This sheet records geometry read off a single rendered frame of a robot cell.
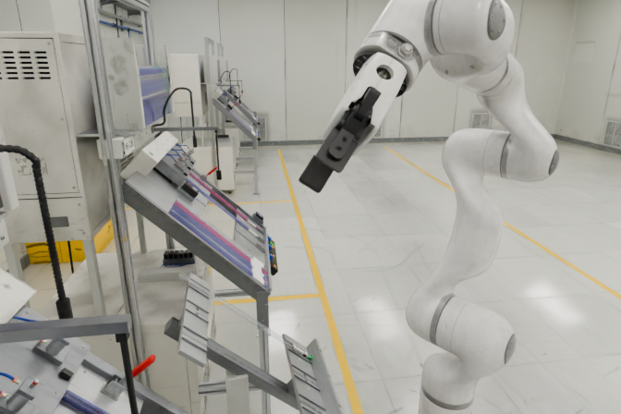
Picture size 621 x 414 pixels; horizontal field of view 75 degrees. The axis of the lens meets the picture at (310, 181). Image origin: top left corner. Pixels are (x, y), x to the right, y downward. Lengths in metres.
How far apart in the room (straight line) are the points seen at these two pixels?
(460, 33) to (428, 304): 0.62
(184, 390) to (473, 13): 1.82
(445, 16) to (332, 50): 7.73
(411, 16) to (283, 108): 7.65
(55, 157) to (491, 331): 1.42
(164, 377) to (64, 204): 0.83
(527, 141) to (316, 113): 7.48
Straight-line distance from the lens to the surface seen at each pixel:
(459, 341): 0.95
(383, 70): 0.48
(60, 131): 1.61
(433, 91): 8.92
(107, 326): 0.53
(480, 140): 0.93
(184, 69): 5.07
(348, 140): 0.42
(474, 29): 0.52
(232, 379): 1.21
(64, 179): 1.65
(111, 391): 0.93
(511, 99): 0.89
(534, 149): 0.89
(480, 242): 0.92
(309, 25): 8.20
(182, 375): 1.96
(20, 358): 0.81
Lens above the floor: 1.63
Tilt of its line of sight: 16 degrees down
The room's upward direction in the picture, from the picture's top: straight up
